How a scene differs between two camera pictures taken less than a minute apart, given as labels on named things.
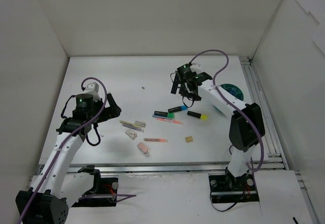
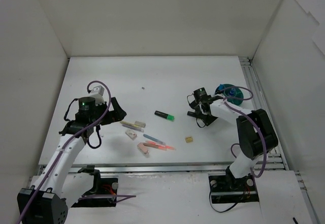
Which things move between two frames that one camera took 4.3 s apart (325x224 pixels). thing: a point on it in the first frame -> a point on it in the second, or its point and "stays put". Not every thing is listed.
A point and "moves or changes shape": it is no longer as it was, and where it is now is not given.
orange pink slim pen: x=156 y=140 -> x=154 y=145
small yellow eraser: x=189 y=139 stays put
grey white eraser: x=141 y=124 stays put
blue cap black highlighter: x=182 y=107 moves or changes shape
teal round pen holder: x=233 y=90 stays put
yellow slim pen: x=130 y=123 stays put
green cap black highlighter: x=170 y=115 stays put
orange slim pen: x=172 y=121 -> x=169 y=147
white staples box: x=131 y=134 stays put
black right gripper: x=181 y=82 -> x=200 y=113
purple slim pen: x=133 y=128 stays put
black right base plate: x=226 y=189 stays put
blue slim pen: x=161 y=117 -> x=152 y=138
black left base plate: x=106 y=197 stays put
